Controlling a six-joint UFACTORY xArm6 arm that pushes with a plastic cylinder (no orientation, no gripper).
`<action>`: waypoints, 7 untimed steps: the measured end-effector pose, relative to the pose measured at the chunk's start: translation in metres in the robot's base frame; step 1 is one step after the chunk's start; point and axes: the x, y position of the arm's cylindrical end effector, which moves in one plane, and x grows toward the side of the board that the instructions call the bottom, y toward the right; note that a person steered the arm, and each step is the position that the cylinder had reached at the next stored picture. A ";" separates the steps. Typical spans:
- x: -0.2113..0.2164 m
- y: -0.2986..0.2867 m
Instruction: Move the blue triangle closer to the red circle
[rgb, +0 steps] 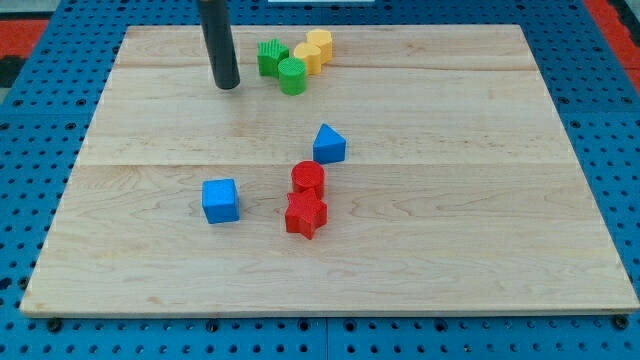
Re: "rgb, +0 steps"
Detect wooden board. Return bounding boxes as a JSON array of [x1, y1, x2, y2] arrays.
[[20, 25, 639, 319]]

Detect green star block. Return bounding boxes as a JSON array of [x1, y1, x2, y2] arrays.
[[257, 38, 289, 78]]

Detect green cylinder block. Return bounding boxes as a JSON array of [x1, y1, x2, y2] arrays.
[[278, 57, 307, 95]]

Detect yellow heart block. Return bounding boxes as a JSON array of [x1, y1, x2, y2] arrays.
[[294, 42, 322, 75]]

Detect red star block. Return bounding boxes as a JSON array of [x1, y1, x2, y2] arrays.
[[285, 188, 328, 240]]

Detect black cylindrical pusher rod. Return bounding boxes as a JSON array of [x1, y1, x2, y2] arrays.
[[197, 0, 240, 90]]

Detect yellow hexagon block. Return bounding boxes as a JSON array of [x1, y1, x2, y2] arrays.
[[306, 29, 333, 64]]

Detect red cylinder block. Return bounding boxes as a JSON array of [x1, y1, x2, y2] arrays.
[[291, 160, 325, 199]]

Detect blue cube block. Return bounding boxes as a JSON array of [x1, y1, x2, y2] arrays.
[[201, 178, 240, 224]]

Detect blue triangle block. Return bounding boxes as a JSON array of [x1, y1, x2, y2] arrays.
[[312, 124, 347, 164]]

